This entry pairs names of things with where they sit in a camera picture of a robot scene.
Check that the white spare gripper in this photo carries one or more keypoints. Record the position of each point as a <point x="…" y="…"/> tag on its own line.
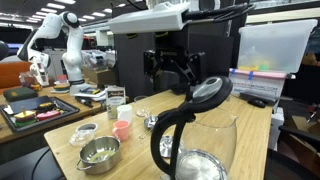
<point x="40" y="71"/>

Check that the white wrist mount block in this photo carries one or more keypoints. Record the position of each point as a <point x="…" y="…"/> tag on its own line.
<point x="146" y="19"/>

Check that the white spare robot arm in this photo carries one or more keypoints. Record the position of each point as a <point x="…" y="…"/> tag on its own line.
<point x="75" y="50"/>

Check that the open cardboard carton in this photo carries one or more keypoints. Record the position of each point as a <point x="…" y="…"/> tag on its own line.
<point x="301" y="146"/>

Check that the clear plastic storage bin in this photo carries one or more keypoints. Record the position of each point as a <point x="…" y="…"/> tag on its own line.
<point x="276" y="46"/>

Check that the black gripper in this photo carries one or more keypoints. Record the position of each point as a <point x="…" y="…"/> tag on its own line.
<point x="171" y="58"/>

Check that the pink cup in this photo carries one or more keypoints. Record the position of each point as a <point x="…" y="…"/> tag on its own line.
<point x="122" y="130"/>

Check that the stainless steel pot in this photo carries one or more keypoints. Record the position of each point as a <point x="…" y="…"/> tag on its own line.
<point x="100" y="160"/>

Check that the black computer mouse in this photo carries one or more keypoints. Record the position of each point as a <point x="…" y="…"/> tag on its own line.
<point x="256" y="103"/>

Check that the pink toy food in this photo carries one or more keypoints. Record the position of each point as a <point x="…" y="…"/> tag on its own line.
<point x="48" y="115"/>

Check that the white carton box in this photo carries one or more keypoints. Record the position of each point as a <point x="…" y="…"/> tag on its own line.
<point x="115" y="100"/>

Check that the black hand tool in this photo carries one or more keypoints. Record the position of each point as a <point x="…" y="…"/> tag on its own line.
<point x="84" y="101"/>

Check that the black office chair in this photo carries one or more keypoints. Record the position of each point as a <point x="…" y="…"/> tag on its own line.
<point x="23" y="166"/>

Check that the black round headrest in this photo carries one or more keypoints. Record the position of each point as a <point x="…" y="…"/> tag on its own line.
<point x="3" y="50"/>

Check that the black chair armrest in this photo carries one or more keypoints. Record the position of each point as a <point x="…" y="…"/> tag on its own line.
<point x="298" y="135"/>

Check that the stack of coloured plates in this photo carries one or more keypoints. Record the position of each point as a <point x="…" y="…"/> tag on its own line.
<point x="61" y="88"/>

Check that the brown cardboard box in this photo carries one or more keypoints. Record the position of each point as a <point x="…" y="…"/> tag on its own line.
<point x="100" y="76"/>

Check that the dark green case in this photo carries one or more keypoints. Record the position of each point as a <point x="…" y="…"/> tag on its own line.
<point x="20" y="94"/>

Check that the toy sandwich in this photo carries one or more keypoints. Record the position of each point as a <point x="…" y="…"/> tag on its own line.
<point x="24" y="117"/>

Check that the stack of papers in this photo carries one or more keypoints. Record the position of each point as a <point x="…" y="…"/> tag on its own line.
<point x="91" y="93"/>

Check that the black yellow toy food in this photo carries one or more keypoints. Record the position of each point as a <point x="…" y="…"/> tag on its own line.
<point x="46" y="106"/>

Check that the white mug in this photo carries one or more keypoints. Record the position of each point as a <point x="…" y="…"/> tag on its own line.
<point x="125" y="113"/>

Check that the black computer monitor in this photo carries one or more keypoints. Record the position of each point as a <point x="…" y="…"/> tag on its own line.
<point x="216" y="50"/>

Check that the black flat device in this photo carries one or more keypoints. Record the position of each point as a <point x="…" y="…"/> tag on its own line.
<point x="246" y="96"/>

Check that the black serving tray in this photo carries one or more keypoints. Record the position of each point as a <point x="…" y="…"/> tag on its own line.
<point x="63" y="106"/>

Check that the white box pink lid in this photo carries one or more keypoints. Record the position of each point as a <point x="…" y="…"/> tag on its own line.
<point x="256" y="83"/>

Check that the small steel bowl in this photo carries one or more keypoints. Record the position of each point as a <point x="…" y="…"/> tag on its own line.
<point x="150" y="122"/>

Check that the clear drinking glass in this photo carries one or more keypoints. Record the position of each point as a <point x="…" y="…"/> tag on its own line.
<point x="141" y="108"/>

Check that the clear plastic bag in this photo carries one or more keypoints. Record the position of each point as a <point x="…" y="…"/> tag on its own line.
<point x="95" y="60"/>

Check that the black curtain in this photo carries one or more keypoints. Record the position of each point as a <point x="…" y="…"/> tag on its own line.
<point x="130" y="63"/>

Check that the orange seat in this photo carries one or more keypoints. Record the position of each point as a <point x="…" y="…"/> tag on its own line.
<point x="13" y="74"/>

